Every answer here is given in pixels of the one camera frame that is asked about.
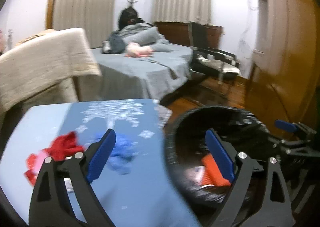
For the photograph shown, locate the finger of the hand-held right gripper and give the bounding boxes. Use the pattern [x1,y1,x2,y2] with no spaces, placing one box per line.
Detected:
[274,119,317,139]
[267,135,316,158]

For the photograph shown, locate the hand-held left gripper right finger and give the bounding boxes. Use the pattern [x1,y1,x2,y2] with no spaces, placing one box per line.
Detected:
[205,128,294,227]

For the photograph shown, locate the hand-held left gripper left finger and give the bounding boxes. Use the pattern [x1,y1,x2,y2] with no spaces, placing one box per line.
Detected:
[29,128,117,227]

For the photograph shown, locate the orange knit pouch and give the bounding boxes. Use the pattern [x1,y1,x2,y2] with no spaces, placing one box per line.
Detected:
[200,154,232,187]

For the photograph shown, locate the white and blue box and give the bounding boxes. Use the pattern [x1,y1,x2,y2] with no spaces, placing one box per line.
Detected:
[186,166,208,182]

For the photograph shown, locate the bin with black liner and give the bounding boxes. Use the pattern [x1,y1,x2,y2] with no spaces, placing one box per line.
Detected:
[164,105,283,227]

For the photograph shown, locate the red cloth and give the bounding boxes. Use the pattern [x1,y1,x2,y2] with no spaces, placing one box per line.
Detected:
[24,131,84,185]

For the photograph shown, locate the pink knotted cloth strip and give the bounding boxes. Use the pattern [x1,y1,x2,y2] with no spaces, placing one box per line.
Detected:
[32,151,52,167]

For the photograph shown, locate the blue printed tablecloth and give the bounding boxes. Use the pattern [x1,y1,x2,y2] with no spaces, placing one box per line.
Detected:
[5,99,200,227]

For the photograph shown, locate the grey quilted cloth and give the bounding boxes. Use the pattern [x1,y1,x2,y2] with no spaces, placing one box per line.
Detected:
[154,104,173,127]

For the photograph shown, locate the wooden wardrobe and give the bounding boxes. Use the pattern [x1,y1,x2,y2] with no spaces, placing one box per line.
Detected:
[246,0,320,140]

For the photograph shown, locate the silver cushion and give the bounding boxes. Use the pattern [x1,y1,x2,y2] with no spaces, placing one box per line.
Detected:
[196,57,240,75]

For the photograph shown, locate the bed with grey sheet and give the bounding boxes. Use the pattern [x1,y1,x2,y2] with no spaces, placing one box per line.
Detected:
[90,43,198,103]

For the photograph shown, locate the beige quilted blanket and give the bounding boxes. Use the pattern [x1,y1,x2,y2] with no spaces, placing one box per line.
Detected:
[0,27,102,112]

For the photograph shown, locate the dark blue-grey garment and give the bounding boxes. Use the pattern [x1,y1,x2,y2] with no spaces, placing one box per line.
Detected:
[102,34,125,54]

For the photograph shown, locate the pink plush toy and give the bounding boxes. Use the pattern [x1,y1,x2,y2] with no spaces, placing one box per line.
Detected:
[125,43,153,58]

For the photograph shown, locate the black office chair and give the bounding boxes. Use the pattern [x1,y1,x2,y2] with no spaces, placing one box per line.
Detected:
[189,22,242,92]

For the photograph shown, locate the grey duvet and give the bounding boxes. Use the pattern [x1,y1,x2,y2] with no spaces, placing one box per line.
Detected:
[116,22,169,52]

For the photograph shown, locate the wooden bed headboard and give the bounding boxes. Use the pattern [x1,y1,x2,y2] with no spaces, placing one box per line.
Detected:
[155,21,223,50]

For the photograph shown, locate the tan folded cloth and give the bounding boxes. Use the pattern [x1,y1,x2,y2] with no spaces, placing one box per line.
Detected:
[15,29,57,45]

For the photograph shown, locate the wide beige curtain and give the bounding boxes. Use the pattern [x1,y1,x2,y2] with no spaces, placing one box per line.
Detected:
[54,0,118,48]

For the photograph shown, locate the white wall cables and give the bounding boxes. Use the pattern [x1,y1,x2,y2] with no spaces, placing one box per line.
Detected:
[237,0,258,55]

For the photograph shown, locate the wooden window frame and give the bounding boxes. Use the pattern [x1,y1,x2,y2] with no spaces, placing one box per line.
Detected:
[46,0,60,30]

